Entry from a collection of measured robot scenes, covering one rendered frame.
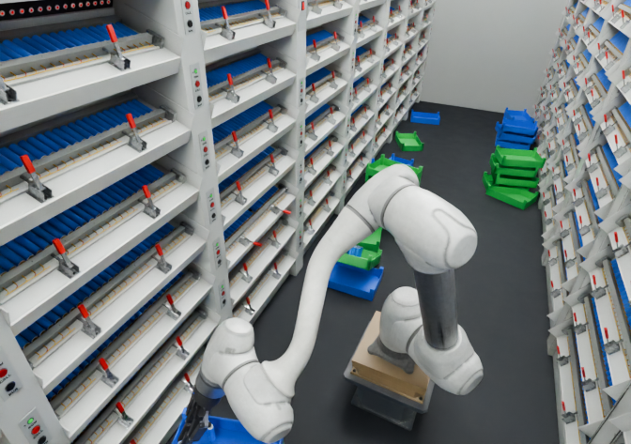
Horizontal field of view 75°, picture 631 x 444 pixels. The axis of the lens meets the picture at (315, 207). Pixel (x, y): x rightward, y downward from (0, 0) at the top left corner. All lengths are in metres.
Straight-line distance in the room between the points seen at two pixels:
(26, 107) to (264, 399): 0.73
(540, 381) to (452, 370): 0.83
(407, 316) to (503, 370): 0.78
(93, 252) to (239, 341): 0.41
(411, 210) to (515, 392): 1.29
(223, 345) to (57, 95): 0.63
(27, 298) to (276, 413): 0.57
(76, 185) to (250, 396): 0.59
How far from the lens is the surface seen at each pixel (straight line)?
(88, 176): 1.04
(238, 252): 1.68
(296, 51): 1.80
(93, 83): 1.00
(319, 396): 1.87
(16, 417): 1.16
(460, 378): 1.40
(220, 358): 1.05
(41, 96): 0.94
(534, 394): 2.11
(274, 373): 0.99
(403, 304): 1.46
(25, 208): 0.97
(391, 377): 1.61
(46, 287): 1.07
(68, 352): 1.20
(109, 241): 1.15
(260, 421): 0.98
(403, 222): 0.94
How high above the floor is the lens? 1.56
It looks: 32 degrees down
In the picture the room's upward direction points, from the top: 2 degrees clockwise
